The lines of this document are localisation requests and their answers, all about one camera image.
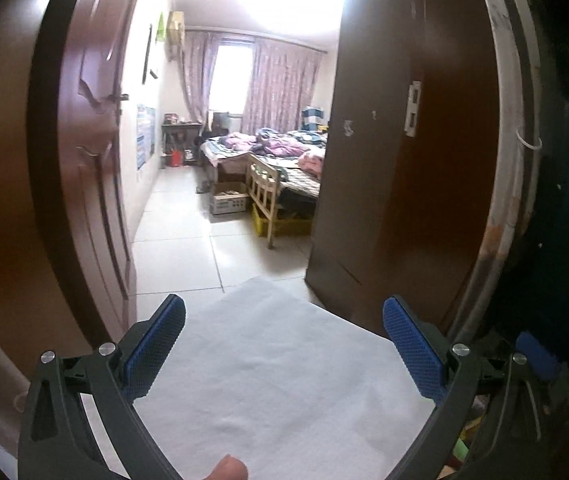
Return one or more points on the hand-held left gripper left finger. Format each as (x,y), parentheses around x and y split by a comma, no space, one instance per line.
(157,350)

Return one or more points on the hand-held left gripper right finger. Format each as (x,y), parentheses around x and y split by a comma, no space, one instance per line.
(412,350)

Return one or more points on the person's left hand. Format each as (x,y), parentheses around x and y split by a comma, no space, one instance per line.
(225,469)

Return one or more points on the blue plastic object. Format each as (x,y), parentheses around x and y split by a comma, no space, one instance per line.
(539,355)

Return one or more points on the cardboard box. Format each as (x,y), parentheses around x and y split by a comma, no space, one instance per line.
(228,205)

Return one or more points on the brown wooden door panel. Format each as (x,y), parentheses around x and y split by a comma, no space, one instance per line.
(389,185)

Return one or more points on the pair of shoes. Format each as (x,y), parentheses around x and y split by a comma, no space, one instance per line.
(202,188)

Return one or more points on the yellow plastic crate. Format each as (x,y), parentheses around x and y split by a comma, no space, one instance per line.
(294,227)

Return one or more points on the red bucket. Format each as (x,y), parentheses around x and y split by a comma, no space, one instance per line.
(177,159)

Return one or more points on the light wooden chair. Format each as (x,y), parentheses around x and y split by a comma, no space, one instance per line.
(264,190)

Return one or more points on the bed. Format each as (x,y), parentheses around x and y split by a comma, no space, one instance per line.
(229,160)

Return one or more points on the pink blanket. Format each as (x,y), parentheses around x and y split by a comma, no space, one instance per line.
(312,162)

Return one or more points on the dark wooden desk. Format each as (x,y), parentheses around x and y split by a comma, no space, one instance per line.
(182,127)

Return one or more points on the black chair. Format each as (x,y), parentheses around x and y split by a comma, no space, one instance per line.
(219,122)

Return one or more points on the purple blanket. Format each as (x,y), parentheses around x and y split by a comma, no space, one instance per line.
(284,146)

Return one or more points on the white strike plate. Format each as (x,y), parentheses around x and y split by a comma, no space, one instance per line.
(414,107)

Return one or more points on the blue plaid storage bag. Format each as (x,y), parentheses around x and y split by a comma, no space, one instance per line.
(311,117)

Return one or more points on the pink window curtain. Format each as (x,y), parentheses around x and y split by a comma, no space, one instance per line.
(284,85)
(197,75)

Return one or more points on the window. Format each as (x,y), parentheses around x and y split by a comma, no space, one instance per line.
(229,75)

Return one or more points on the blue wall poster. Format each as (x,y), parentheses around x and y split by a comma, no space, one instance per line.
(145,137)

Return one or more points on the white wall hook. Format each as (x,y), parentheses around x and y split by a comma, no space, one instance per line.
(529,145)

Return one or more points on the white door frame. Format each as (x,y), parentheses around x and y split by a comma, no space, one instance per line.
(512,85)

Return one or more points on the black wall hanging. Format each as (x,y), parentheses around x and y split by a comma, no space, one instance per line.
(147,55)

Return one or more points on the wall air conditioner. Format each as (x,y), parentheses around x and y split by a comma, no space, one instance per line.
(175,35)

